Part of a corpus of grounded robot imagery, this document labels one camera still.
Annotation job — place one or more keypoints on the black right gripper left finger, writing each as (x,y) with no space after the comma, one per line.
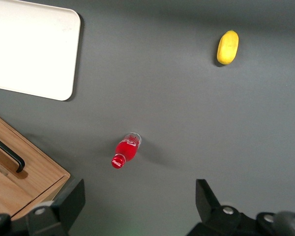
(64,211)

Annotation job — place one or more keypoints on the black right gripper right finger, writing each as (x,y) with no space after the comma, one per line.
(211,216)

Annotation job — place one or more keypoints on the wooden drawer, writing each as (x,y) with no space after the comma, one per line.
(39,172)

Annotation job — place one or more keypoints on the wooden drawer cabinet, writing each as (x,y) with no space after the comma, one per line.
(60,186)

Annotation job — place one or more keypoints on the red cola bottle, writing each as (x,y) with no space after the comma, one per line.
(126,150)

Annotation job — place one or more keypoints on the white rectangular tray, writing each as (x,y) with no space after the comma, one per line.
(29,49)

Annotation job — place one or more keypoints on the yellow lemon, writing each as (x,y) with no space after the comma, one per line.
(227,48)

